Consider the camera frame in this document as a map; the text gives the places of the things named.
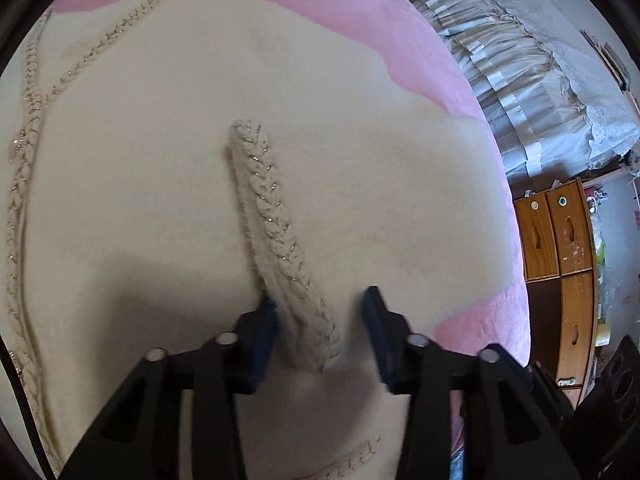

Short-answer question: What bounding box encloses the black camera box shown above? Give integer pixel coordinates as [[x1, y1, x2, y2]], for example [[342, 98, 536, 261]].
[[574, 336, 640, 479]]

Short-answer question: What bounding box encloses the grey ruffled furniture cover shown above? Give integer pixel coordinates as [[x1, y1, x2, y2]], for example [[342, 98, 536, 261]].
[[409, 0, 639, 188]]

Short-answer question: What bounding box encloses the pink bed blanket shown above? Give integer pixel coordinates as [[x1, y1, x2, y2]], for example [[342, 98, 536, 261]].
[[50, 0, 530, 363]]

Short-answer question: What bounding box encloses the wooden drawer cabinet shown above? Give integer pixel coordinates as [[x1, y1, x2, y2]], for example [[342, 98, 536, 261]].
[[514, 179, 598, 405]]

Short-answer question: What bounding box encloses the white fuzzy cardigan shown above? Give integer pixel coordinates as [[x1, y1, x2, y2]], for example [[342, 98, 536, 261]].
[[1, 0, 515, 479]]

